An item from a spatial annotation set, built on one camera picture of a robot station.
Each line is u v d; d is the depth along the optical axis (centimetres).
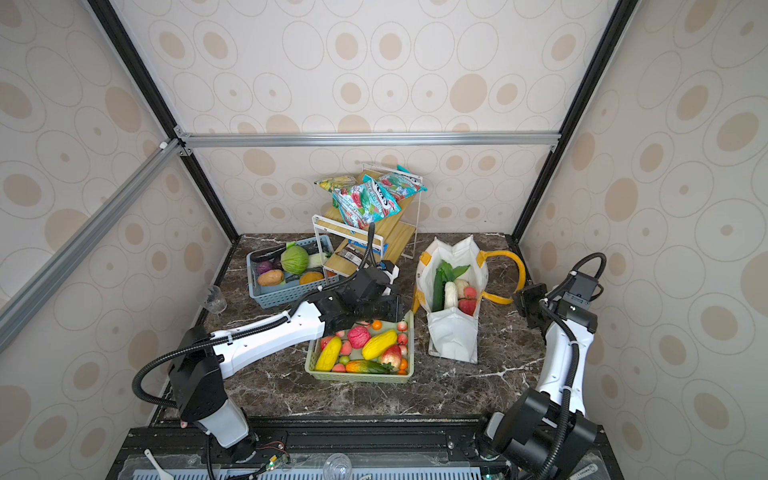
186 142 90
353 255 90
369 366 82
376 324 68
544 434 43
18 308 51
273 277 101
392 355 82
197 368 43
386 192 80
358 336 87
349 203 74
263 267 104
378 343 87
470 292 95
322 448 74
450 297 91
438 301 94
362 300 59
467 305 88
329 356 82
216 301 99
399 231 79
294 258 100
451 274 97
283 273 103
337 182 81
